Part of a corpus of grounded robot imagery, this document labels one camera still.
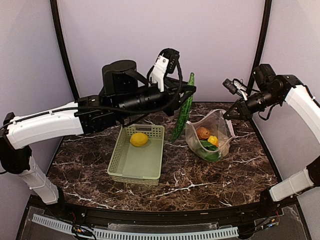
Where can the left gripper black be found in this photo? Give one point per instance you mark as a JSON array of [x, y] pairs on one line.
[[174, 87]]

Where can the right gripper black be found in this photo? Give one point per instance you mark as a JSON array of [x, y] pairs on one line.
[[245, 112]]

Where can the dark green cucumber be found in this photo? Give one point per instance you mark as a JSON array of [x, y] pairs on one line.
[[183, 112]]

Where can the clear zip top bag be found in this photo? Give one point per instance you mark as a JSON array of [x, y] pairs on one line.
[[214, 121]]

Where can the brown potato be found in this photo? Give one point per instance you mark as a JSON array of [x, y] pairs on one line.
[[203, 133]]

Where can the yellow lemon top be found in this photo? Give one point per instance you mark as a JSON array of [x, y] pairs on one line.
[[139, 139]]

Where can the green white bok choy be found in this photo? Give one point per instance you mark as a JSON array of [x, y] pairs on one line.
[[207, 151]]

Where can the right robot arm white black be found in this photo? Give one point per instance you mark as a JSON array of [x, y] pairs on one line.
[[275, 89]]

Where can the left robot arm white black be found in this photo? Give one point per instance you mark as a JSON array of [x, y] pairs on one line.
[[125, 93]]

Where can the beige plastic basket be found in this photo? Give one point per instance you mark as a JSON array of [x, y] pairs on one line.
[[138, 165]]

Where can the left clear acrylic plate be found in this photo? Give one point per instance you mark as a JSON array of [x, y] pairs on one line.
[[29, 230]]

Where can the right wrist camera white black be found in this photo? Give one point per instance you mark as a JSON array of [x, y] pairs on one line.
[[236, 87]]

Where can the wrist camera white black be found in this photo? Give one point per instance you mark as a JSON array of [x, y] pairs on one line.
[[236, 87], [165, 64]]

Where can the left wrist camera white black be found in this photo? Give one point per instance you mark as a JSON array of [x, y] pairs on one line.
[[165, 64]]

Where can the right black frame post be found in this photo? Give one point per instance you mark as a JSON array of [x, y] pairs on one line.
[[262, 34]]

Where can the white slotted cable duct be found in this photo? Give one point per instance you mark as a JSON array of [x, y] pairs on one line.
[[138, 232]]

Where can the black curved front rail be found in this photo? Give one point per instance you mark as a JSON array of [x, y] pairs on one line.
[[237, 215]]

